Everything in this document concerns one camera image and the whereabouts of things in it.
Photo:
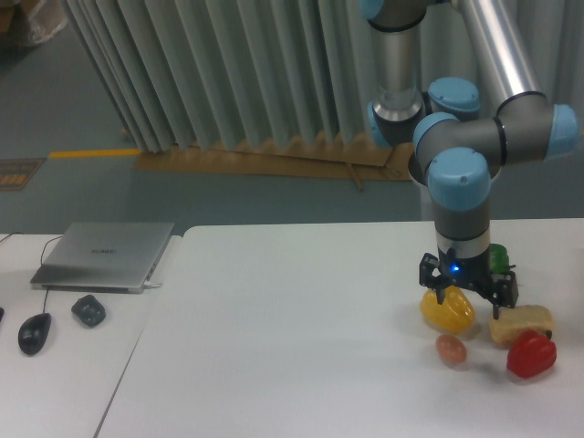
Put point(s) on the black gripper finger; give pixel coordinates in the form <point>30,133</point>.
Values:
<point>501,290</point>
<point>431,277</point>

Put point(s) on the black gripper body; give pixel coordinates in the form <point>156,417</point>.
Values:
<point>472,273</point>

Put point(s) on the yellow bell pepper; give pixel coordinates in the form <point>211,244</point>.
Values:
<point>456,314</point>

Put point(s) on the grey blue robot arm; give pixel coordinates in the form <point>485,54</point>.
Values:
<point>456,153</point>

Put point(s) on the green bell pepper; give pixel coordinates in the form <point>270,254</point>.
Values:
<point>499,259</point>

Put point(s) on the red bell pepper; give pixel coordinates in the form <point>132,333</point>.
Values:
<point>531,354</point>

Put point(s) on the beige bread block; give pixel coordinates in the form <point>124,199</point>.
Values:
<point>513,322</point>

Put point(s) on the brown egg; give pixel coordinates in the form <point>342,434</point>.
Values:
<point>451,349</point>

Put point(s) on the brown cardboard sheet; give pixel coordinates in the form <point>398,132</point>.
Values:
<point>359,161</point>

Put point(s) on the grey folding curtain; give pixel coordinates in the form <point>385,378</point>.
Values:
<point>233,72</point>

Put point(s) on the silver laptop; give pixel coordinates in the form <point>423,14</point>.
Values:
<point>108,256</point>

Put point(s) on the small black device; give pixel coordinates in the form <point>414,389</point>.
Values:
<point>89,311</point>

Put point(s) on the black computer mouse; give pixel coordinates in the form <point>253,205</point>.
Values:
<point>33,333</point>

